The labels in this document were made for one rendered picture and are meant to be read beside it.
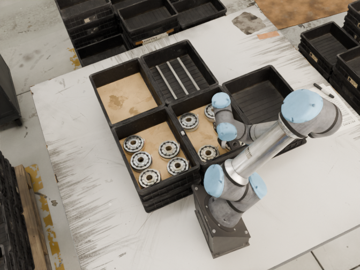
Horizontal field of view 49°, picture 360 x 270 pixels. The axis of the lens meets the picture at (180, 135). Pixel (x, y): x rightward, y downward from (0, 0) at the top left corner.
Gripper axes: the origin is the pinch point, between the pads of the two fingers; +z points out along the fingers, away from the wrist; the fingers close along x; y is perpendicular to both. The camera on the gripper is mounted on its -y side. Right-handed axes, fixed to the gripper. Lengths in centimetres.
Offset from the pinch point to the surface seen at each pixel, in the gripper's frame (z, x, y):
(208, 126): 2.2, 2.7, 17.0
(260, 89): 5.6, -32.6, 24.8
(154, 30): 35, -10, 135
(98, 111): 11, 50, 66
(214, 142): 1.9, 4.7, 6.4
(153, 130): -0.2, 28.1, 28.2
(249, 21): 21, -64, 88
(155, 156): -0.9, 33.6, 13.2
